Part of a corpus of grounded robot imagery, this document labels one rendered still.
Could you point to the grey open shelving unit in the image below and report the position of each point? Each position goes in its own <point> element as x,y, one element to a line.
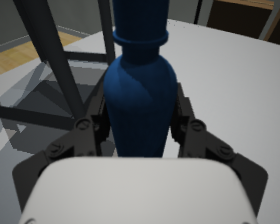
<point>37,98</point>

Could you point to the dark blue bottle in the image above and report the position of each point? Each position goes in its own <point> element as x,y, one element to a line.
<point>140,86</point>

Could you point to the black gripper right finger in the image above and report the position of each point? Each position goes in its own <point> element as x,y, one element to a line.
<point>194,140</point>

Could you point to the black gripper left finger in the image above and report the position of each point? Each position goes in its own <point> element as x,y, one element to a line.
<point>82,141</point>

